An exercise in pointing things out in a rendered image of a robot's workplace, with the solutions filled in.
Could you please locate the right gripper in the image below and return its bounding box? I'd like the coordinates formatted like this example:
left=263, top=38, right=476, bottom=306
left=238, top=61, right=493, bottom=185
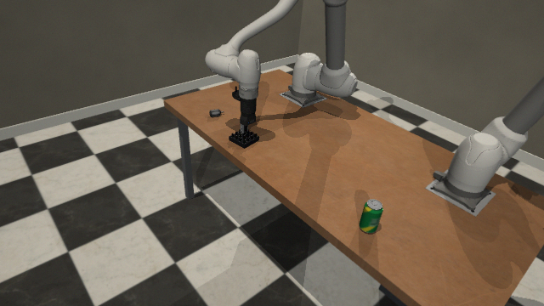
left=232, top=86, right=258, bottom=133

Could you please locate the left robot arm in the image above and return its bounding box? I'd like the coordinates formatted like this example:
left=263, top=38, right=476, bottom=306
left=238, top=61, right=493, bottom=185
left=433, top=75, right=544, bottom=210

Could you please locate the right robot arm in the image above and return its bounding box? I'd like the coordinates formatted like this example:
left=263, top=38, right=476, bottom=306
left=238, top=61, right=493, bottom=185
left=205, top=0, right=358, bottom=105

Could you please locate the black knob box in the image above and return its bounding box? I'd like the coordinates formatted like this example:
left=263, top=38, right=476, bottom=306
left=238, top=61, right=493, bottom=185
left=229, top=130, right=259, bottom=149

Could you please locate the green and yellow drink can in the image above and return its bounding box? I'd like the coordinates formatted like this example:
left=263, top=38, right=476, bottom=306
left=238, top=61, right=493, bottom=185
left=359, top=199, right=383, bottom=233

